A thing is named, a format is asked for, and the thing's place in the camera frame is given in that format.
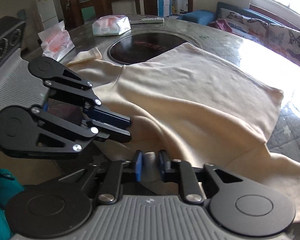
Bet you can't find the cream beige shirt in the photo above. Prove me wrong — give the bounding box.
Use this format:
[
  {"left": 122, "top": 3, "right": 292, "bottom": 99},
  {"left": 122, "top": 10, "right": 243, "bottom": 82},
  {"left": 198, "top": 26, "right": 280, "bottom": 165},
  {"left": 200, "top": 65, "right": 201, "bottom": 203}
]
[{"left": 68, "top": 43, "right": 300, "bottom": 222}]

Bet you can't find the opened pink tissue pack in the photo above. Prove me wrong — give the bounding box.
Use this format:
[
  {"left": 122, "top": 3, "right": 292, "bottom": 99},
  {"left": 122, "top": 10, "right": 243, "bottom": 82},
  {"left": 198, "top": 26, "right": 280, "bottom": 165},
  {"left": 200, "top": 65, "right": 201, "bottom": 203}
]
[{"left": 38, "top": 21, "right": 75, "bottom": 62}]

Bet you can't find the teal clothing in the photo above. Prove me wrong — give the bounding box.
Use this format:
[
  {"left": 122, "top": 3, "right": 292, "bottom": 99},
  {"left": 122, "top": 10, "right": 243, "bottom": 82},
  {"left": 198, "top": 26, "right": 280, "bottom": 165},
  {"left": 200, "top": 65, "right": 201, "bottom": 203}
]
[{"left": 0, "top": 168, "right": 24, "bottom": 240}]

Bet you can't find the pink white tissue pack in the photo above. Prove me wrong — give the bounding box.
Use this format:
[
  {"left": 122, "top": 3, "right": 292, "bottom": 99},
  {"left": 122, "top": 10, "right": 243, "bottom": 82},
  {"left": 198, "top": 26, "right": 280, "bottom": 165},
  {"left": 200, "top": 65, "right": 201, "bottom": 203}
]
[{"left": 92, "top": 15, "right": 131, "bottom": 36}]

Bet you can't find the black round induction cooktop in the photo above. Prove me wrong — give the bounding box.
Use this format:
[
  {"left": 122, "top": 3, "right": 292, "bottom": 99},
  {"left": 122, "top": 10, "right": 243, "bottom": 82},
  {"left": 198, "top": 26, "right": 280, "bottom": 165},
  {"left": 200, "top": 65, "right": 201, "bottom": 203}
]
[{"left": 108, "top": 33, "right": 186, "bottom": 65}]

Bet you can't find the white refrigerator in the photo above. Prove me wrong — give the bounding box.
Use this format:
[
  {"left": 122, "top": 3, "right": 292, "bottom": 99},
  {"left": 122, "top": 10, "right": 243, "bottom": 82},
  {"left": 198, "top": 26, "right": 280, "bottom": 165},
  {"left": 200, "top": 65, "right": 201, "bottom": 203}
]
[{"left": 35, "top": 0, "right": 59, "bottom": 31}]

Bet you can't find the dark wooden cabinet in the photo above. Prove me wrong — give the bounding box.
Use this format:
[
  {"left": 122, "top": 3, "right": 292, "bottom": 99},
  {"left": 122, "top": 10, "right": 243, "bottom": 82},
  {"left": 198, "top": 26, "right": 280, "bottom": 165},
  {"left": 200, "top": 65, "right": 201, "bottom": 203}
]
[{"left": 60, "top": 0, "right": 141, "bottom": 29}]

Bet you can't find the grey remote control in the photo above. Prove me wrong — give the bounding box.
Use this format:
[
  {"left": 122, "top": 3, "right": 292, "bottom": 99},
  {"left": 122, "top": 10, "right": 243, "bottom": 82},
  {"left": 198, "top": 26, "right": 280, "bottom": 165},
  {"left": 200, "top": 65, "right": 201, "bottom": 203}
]
[{"left": 129, "top": 17, "right": 164, "bottom": 24}]

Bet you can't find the grey quilted star tablecloth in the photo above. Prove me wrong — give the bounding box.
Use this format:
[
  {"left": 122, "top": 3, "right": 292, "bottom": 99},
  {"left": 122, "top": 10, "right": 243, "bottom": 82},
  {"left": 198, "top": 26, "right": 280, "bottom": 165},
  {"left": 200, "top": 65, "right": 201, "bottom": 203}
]
[{"left": 20, "top": 15, "right": 300, "bottom": 240}]

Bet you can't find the blue small cabinet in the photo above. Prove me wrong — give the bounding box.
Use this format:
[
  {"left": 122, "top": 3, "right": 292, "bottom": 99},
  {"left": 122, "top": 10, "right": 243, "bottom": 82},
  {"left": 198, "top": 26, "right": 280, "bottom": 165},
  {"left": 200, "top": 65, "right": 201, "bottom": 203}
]
[{"left": 157, "top": 0, "right": 172, "bottom": 17}]

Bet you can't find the magenta cloth on sofa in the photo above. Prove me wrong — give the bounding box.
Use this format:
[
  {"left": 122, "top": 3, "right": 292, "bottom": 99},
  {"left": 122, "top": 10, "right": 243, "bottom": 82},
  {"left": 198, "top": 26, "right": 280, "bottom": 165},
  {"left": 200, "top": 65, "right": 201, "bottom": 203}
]
[{"left": 208, "top": 18, "right": 232, "bottom": 33}]

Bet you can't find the blue corner sofa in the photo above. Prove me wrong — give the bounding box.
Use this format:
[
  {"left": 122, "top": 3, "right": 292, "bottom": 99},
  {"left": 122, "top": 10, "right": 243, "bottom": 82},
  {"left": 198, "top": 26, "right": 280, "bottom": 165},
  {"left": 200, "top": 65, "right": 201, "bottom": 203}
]
[{"left": 178, "top": 2, "right": 300, "bottom": 67}]

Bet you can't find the left butterfly print cushion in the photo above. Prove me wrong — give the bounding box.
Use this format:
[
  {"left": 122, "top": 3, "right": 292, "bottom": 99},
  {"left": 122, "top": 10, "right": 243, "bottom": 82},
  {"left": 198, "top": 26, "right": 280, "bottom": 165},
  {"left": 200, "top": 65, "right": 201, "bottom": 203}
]
[{"left": 218, "top": 8, "right": 268, "bottom": 44}]

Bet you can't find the butterfly print cushion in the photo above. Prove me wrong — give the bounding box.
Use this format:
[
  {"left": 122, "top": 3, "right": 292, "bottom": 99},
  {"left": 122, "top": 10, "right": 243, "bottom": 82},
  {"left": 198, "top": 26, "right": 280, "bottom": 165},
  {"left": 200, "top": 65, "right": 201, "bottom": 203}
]
[
  {"left": 267, "top": 23, "right": 300, "bottom": 67},
  {"left": 218, "top": 8, "right": 268, "bottom": 44}
]

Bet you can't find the right butterfly print cushion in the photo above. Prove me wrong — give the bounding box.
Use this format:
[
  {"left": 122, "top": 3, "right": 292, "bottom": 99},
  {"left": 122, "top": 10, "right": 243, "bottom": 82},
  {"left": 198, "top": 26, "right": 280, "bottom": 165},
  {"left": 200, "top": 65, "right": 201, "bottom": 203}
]
[{"left": 267, "top": 23, "right": 300, "bottom": 67}]

